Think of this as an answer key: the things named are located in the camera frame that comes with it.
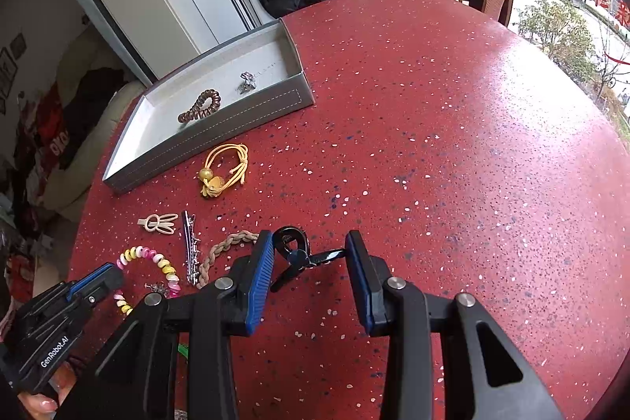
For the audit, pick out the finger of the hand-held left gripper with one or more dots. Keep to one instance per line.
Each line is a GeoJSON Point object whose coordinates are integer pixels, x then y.
{"type": "Point", "coordinates": [96, 276]}
{"type": "Point", "coordinates": [101, 292]}

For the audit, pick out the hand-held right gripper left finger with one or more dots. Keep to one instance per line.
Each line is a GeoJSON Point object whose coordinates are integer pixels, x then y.
{"type": "Point", "coordinates": [261, 282]}

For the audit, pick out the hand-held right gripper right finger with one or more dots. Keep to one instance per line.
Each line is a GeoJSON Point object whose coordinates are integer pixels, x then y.
{"type": "Point", "coordinates": [359, 282]}

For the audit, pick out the beige bunny hair clip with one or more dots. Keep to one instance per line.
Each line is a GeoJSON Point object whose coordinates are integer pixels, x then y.
{"type": "Point", "coordinates": [150, 223]}

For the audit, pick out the silver metal hair clip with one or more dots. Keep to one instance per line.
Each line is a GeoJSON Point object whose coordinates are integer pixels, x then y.
{"type": "Point", "coordinates": [189, 248]}

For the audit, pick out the grey jewelry tray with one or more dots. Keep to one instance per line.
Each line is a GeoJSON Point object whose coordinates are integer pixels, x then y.
{"type": "Point", "coordinates": [172, 115]}

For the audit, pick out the person's left hand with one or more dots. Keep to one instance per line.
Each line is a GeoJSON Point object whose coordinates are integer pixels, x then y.
{"type": "Point", "coordinates": [42, 406]}

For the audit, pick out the red printed cloth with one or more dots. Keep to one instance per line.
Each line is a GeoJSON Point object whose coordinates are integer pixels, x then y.
{"type": "Point", "coordinates": [47, 139]}

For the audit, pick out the dark clothes pile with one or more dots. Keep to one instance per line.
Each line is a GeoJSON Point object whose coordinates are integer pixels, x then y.
{"type": "Point", "coordinates": [93, 105]}

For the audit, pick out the small silver brooch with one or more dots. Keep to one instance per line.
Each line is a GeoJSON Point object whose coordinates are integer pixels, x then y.
{"type": "Point", "coordinates": [247, 83]}

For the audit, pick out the cream sofa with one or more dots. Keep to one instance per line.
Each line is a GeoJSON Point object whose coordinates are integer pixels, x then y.
{"type": "Point", "coordinates": [88, 56]}

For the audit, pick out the large dark picture frame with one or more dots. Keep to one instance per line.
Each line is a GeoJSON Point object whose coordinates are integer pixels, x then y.
{"type": "Point", "coordinates": [5, 75]}

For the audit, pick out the small dark picture frame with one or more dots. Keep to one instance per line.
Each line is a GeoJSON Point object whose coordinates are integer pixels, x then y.
{"type": "Point", "coordinates": [17, 45]}

